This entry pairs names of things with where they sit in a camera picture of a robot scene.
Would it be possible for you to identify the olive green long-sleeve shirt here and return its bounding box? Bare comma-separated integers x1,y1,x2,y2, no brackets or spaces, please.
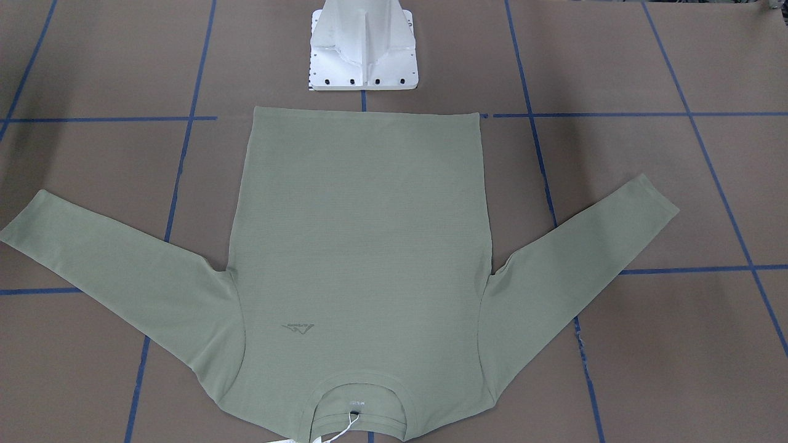
2,107,678,442

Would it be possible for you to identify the white paper garment tag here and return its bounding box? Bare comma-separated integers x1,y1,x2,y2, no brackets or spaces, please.
272,410,361,443

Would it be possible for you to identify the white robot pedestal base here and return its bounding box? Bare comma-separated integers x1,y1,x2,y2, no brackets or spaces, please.
308,1,419,92

